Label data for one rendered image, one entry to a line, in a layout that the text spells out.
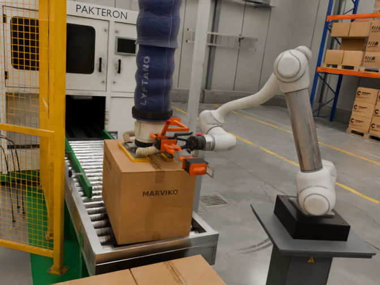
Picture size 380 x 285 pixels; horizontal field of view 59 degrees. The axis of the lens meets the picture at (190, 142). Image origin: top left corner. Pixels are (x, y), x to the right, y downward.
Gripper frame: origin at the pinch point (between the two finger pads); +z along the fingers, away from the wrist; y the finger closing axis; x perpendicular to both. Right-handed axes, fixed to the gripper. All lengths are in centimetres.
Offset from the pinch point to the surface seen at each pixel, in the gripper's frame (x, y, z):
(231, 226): 88, 113, -116
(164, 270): -23, 58, 6
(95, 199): 66, 59, 20
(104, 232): 21, 58, 25
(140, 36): 23, -52, 10
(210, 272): -32, 58, -15
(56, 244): 67, 90, 46
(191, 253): -9, 61, -17
